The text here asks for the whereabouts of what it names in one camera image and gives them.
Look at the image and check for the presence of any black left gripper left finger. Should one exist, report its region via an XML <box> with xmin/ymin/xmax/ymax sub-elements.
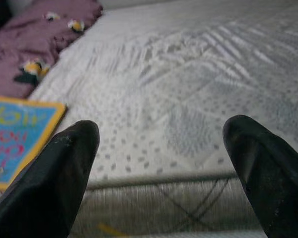
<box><xmin>0</xmin><ymin>120</ymin><xmax>101</xmax><ymax>238</ymax></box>

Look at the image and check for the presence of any blue children's book yellow border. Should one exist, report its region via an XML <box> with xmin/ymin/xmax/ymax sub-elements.
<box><xmin>0</xmin><ymin>96</ymin><xmax>68</xmax><ymax>191</ymax></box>

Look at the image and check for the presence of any white quilted mattress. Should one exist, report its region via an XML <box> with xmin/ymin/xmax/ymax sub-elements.
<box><xmin>0</xmin><ymin>0</ymin><xmax>298</xmax><ymax>235</ymax></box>

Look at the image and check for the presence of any purple blanket with penguin print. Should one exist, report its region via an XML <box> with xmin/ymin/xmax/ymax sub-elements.
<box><xmin>0</xmin><ymin>0</ymin><xmax>104</xmax><ymax>100</ymax></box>

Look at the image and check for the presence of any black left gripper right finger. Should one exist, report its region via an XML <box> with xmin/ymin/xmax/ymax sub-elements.
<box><xmin>222</xmin><ymin>114</ymin><xmax>298</xmax><ymax>238</ymax></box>

